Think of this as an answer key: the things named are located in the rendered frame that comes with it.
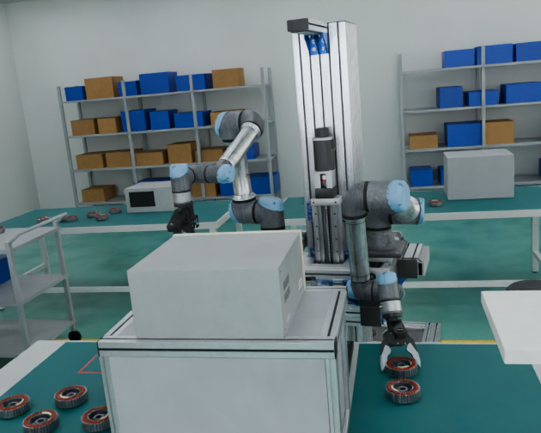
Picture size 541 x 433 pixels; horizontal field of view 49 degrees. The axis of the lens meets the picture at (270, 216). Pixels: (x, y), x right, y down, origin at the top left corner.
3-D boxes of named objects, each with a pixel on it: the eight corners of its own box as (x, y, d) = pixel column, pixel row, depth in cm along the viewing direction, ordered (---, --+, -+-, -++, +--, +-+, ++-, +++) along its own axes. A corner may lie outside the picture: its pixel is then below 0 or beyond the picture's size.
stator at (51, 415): (41, 440, 189) (39, 429, 189) (15, 434, 194) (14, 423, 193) (67, 421, 199) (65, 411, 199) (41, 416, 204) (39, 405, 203)
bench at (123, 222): (46, 278, 623) (34, 209, 607) (252, 275, 577) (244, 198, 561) (-9, 312, 538) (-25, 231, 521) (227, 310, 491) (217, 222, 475)
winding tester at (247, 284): (181, 290, 207) (174, 234, 203) (306, 289, 198) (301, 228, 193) (135, 338, 170) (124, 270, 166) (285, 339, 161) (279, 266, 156)
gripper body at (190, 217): (200, 228, 247) (197, 199, 244) (191, 234, 239) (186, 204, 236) (183, 228, 249) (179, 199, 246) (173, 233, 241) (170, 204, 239)
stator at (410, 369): (382, 365, 218) (382, 356, 217) (413, 362, 218) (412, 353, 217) (389, 381, 207) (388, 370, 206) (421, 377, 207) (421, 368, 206)
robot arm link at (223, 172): (276, 125, 272) (232, 191, 239) (255, 126, 277) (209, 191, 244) (270, 103, 266) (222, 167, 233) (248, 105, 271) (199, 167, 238)
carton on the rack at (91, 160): (91, 165, 926) (89, 151, 921) (116, 164, 916) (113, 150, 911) (77, 169, 888) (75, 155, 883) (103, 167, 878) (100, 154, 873)
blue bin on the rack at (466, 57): (441, 68, 792) (441, 51, 788) (470, 65, 785) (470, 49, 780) (444, 68, 752) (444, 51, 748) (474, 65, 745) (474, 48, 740)
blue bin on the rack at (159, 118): (161, 127, 888) (159, 110, 882) (179, 125, 883) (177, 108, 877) (151, 130, 848) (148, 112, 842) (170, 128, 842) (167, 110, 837)
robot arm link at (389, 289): (398, 273, 228) (394, 269, 221) (403, 301, 225) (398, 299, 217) (378, 277, 231) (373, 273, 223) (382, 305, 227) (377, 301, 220)
